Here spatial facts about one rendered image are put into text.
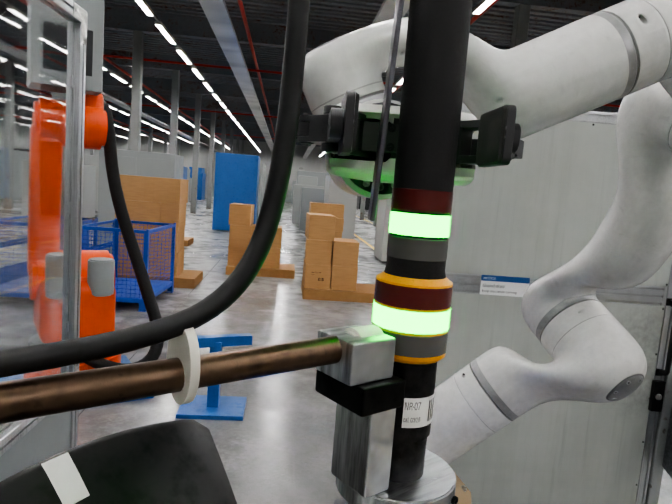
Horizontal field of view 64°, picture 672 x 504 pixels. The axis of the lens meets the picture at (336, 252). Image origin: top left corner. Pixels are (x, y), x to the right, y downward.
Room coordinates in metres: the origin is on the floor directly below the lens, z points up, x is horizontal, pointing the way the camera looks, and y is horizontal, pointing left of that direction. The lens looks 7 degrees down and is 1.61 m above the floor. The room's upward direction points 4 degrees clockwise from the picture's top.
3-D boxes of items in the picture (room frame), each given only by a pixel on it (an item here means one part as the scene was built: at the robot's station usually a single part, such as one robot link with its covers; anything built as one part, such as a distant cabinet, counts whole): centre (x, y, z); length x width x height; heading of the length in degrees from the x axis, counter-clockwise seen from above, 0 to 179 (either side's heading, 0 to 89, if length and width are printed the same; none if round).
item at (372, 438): (0.29, -0.04, 1.49); 0.09 x 0.07 x 0.10; 129
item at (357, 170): (0.41, -0.04, 1.65); 0.11 x 0.10 x 0.07; 4
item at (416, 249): (0.30, -0.05, 1.58); 0.03 x 0.03 x 0.01
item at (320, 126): (0.32, 0.01, 1.65); 0.07 x 0.03 x 0.03; 4
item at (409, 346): (0.30, -0.05, 1.53); 0.04 x 0.04 x 0.01
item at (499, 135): (0.33, -0.10, 1.65); 0.07 x 0.03 x 0.03; 4
